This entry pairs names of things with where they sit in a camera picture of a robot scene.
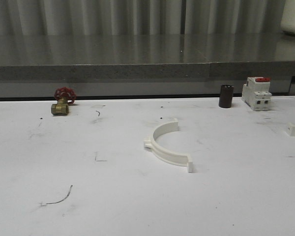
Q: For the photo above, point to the dark brown cylinder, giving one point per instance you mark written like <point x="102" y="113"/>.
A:
<point x="226" y="96"/>

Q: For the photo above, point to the grey stone counter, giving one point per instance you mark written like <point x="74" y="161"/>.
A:
<point x="33" y="67"/>

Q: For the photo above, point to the brass valve red handwheel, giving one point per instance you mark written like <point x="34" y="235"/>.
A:
<point x="64" y="97"/>

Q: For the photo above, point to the white container on counter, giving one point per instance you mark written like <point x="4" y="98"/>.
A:
<point x="288" y="17"/>

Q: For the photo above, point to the white circuit breaker red switch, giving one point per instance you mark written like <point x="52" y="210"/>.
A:
<point x="255" y="93"/>

